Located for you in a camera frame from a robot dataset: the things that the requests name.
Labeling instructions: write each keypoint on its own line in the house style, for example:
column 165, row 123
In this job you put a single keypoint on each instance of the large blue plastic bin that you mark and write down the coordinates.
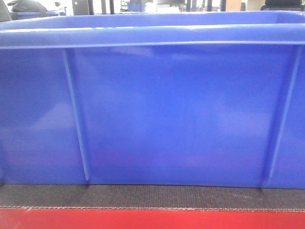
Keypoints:
column 211, row 99

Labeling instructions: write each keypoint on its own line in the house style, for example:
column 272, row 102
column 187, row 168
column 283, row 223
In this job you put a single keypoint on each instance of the dark green conveyor belt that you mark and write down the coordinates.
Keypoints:
column 151, row 197

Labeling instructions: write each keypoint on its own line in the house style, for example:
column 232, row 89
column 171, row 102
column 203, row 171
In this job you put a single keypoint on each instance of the red conveyor frame edge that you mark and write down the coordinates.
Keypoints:
column 147, row 219

